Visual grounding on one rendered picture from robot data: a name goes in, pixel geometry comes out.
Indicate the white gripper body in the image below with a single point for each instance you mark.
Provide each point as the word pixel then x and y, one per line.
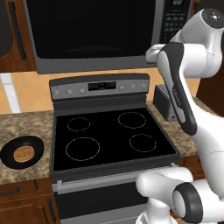
pixel 152 54

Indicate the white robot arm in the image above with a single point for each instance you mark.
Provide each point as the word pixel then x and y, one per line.
pixel 210 140

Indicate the stainless steel microwave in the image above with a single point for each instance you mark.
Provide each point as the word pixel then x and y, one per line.
pixel 175 20

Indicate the black microwave door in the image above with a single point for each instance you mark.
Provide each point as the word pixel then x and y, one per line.
pixel 93 26

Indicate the black oven door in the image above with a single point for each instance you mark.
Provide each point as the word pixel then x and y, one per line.
pixel 99 204

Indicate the round brown waffle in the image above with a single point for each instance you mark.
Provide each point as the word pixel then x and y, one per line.
pixel 24 154

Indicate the black bowl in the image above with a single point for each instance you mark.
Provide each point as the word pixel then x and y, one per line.
pixel 8 154

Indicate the brown wooden base cupboard door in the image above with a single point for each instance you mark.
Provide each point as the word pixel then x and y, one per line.
pixel 26 211

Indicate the silver stove knob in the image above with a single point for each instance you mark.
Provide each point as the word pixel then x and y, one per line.
pixel 144 85
pixel 69 92
pixel 57 93
pixel 132 86
pixel 82 91
pixel 122 87

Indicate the dark grey toaster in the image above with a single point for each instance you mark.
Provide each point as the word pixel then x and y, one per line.
pixel 162 100

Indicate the black stove with oven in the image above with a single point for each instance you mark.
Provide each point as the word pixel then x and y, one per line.
pixel 116 137

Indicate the brown wooden base cupboard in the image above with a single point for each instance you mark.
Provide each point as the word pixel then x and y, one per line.
pixel 191 166

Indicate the brown wooden drawer front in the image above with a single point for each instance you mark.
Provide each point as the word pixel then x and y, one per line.
pixel 32 188

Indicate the brown wooden wall cupboard door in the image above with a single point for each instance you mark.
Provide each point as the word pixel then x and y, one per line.
pixel 26 29

